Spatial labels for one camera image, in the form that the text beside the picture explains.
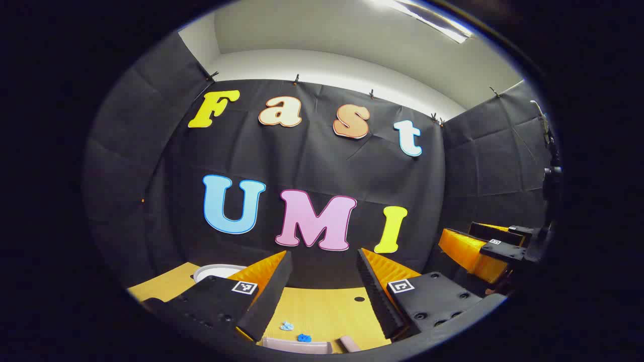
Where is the lavender dustpan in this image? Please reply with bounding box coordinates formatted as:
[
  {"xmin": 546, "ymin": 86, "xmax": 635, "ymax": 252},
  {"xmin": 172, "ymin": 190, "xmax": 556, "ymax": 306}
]
[{"xmin": 262, "ymin": 337, "xmax": 333, "ymax": 355}]

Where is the ceiling light panel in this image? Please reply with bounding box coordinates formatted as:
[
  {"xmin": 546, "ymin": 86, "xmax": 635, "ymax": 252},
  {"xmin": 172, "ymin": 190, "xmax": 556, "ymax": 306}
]
[{"xmin": 372, "ymin": 0, "xmax": 476, "ymax": 44}]

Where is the thin dark stand pole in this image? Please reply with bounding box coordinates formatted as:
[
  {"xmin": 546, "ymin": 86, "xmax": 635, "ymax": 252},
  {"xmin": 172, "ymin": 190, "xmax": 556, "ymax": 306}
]
[{"xmin": 530, "ymin": 100, "xmax": 557, "ymax": 169}]

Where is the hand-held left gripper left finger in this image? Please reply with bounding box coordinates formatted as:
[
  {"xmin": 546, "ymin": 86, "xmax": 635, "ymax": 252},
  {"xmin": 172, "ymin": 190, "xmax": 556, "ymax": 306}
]
[{"xmin": 143, "ymin": 250, "xmax": 293, "ymax": 347}]

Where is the wooden desktop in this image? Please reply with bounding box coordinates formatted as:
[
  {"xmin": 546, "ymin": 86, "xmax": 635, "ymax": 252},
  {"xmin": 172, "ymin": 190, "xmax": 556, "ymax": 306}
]
[{"xmin": 127, "ymin": 261, "xmax": 393, "ymax": 352}]

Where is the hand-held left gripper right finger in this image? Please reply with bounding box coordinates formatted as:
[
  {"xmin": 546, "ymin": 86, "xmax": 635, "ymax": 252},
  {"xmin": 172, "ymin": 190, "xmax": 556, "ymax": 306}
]
[{"xmin": 357, "ymin": 248, "xmax": 485, "ymax": 340}]

